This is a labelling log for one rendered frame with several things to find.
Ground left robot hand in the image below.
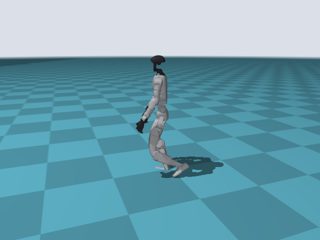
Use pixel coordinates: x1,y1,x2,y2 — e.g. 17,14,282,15
136,118,148,134

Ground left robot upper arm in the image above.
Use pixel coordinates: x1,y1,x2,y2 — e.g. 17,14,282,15
152,77,163,106

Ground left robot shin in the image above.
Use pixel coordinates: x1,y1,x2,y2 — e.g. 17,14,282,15
152,150,183,168

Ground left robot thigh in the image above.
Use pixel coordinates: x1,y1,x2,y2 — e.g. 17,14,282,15
148,116,165,159

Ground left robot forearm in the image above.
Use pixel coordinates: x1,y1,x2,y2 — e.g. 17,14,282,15
141,99,156,121

